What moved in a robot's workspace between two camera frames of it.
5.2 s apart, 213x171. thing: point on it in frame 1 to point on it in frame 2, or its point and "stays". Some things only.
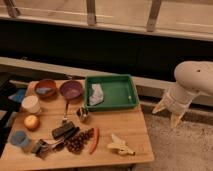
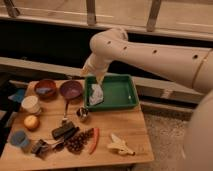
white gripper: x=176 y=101 to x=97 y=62
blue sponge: x=43 y=90 stays
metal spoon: x=65 y=118 stays
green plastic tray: x=119 y=92 stays
